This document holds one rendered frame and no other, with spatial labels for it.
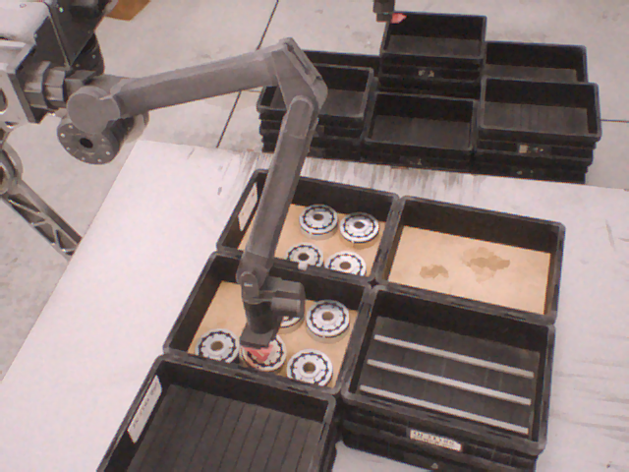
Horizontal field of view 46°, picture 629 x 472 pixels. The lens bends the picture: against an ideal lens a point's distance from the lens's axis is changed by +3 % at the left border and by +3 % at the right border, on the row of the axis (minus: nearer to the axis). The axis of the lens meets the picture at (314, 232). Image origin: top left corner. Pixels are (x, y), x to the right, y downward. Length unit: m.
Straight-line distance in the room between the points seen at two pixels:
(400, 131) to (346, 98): 0.25
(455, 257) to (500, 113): 1.08
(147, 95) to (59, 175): 2.21
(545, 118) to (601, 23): 1.57
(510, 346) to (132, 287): 1.00
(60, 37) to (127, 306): 0.75
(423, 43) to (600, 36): 1.33
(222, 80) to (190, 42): 2.91
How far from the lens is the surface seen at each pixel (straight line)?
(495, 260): 1.87
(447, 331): 1.72
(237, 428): 1.60
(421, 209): 1.86
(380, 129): 2.90
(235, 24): 4.27
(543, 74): 3.26
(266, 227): 1.36
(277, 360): 1.63
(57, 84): 1.38
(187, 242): 2.10
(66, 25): 1.57
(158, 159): 2.37
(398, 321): 1.72
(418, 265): 1.83
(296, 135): 1.22
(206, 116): 3.64
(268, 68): 1.22
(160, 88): 1.30
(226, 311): 1.76
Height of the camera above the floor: 2.24
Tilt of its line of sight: 48 degrees down
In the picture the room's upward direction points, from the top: 3 degrees counter-clockwise
